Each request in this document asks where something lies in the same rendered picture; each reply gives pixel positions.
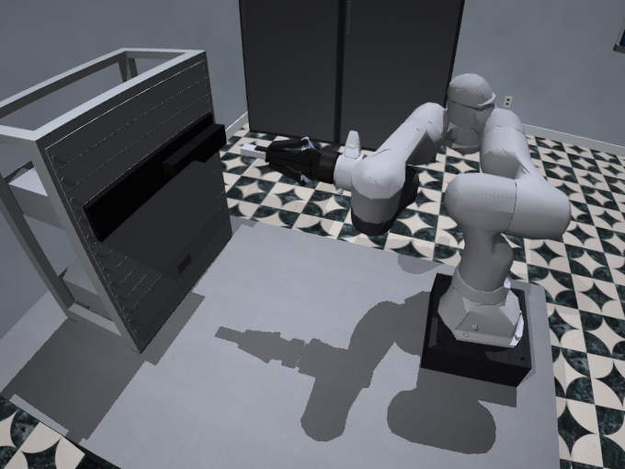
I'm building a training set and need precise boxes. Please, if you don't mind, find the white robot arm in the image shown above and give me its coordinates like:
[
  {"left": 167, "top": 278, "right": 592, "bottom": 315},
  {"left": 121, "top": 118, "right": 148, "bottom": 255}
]
[{"left": 334, "top": 74, "right": 572, "bottom": 349}]

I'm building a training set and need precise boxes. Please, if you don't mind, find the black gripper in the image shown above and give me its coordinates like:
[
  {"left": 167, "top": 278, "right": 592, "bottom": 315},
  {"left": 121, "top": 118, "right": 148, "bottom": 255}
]
[{"left": 240, "top": 135, "right": 340, "bottom": 187}]

